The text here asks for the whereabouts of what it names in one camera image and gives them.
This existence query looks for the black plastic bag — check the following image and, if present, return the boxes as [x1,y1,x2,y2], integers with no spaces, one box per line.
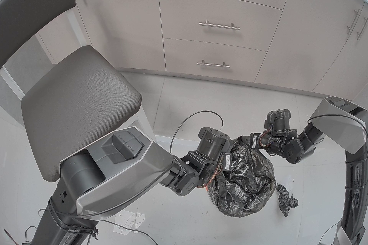
[206,136,277,218]

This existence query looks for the beige cabinet with drawers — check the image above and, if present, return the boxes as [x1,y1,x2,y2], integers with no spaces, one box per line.
[37,0,368,98]

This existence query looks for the black cable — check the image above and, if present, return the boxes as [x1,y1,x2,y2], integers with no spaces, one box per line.
[169,111,225,154]

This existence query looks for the dark grey white-framed chair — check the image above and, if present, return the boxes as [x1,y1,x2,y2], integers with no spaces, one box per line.
[0,0,157,184]

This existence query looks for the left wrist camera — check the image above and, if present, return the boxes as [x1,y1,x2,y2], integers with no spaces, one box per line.
[223,152,233,174]

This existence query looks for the crumpled black plastic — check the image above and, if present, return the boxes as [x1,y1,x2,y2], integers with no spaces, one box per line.
[276,184,299,217]

